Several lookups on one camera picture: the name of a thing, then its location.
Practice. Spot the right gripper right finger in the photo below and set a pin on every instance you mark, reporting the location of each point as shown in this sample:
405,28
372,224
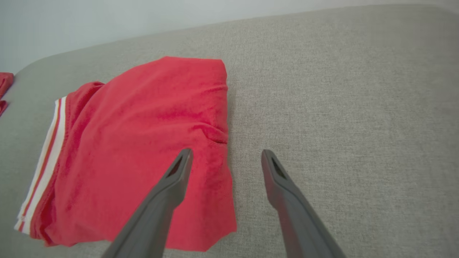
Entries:
301,225

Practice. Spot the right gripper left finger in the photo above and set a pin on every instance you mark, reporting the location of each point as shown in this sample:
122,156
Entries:
154,222

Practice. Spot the red jersey with white trim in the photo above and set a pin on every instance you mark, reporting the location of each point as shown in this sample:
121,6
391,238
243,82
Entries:
143,118

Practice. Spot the grey fabric sofa cushion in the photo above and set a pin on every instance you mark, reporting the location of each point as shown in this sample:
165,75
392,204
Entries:
340,107

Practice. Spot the folded red cloth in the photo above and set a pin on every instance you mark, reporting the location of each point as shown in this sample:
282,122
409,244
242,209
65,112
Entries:
4,82

